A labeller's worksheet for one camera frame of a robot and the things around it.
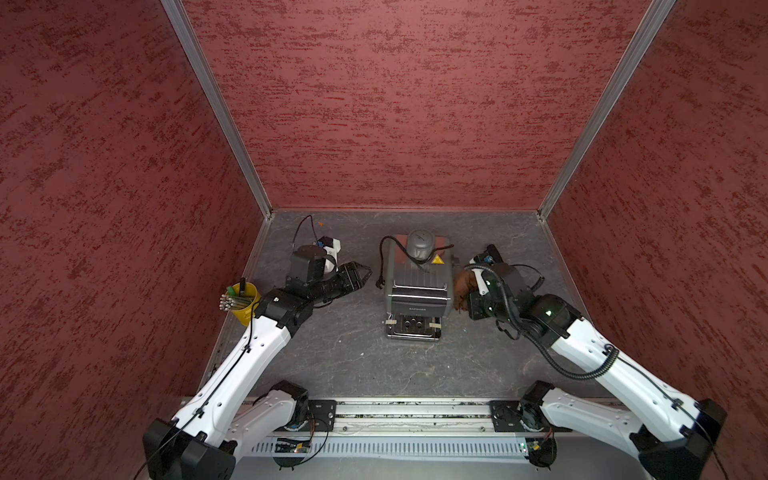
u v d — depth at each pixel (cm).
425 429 73
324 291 63
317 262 56
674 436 38
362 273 71
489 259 64
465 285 70
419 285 68
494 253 103
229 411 42
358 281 65
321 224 117
